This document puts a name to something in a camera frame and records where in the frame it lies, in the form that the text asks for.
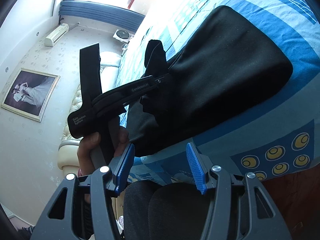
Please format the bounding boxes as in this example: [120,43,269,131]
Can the framed wall picture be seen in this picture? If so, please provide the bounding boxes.
[1,67,60,123]

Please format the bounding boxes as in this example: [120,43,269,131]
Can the person's dark clothed legs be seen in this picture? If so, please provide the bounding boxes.
[124,180,218,240]

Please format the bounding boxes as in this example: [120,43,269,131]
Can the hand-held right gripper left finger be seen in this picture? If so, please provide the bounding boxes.
[30,143,135,240]

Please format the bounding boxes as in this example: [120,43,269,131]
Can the white fan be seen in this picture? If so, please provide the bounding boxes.
[112,29,131,41]

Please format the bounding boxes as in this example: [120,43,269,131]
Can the blue patterned bedspread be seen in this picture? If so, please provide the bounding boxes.
[116,0,320,188]

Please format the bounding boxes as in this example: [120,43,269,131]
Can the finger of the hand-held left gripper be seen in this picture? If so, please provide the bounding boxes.
[150,73,171,85]

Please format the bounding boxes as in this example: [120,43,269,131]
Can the cream tufted leather headboard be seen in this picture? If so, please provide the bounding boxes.
[57,51,123,178]

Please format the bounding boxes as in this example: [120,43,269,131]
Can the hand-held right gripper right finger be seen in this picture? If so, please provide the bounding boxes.
[186,142,293,240]

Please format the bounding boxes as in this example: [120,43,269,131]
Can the blue curtain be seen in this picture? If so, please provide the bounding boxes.
[59,0,146,33]

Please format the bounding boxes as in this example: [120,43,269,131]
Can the person's left hand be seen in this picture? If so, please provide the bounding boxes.
[77,126,130,178]

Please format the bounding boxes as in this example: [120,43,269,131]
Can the black pants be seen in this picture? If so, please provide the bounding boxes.
[125,5,293,157]

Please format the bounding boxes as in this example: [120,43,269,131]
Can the white wall air conditioner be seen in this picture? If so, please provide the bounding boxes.
[44,23,69,47]

